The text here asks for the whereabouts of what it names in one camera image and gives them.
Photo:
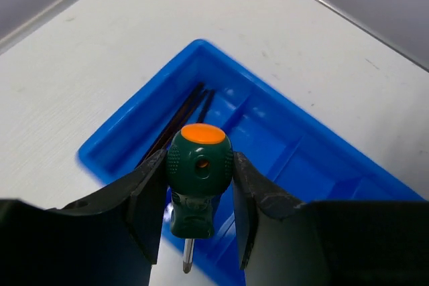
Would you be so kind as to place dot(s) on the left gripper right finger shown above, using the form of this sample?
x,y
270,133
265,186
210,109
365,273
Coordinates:
x,y
285,241

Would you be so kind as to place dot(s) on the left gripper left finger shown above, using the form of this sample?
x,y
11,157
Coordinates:
x,y
109,237

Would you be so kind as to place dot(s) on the green stubby screwdriver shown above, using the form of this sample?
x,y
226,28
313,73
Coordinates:
x,y
199,169

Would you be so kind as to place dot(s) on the dark hex key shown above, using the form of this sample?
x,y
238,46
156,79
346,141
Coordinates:
x,y
178,116
187,115
206,106

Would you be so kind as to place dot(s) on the blue compartment tray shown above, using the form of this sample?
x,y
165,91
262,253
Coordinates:
x,y
286,145

